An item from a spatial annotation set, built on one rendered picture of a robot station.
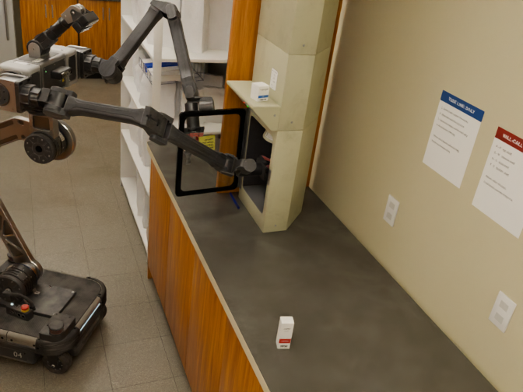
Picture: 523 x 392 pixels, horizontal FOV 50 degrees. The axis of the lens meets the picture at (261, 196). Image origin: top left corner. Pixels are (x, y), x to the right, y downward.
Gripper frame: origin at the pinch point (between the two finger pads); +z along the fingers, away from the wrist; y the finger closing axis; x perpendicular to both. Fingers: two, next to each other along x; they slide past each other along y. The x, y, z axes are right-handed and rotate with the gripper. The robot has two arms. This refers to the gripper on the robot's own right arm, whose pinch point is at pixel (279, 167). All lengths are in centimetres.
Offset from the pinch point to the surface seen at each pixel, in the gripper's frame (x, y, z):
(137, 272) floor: 116, 93, -45
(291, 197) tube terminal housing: 6.8, -14.5, 0.5
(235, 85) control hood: -33.9, 9.4, -20.5
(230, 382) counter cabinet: 57, -61, -37
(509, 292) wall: -5, -103, 34
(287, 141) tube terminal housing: -18.8, -14.8, -5.2
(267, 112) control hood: -31.5, -15.1, -15.6
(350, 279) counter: 24, -52, 12
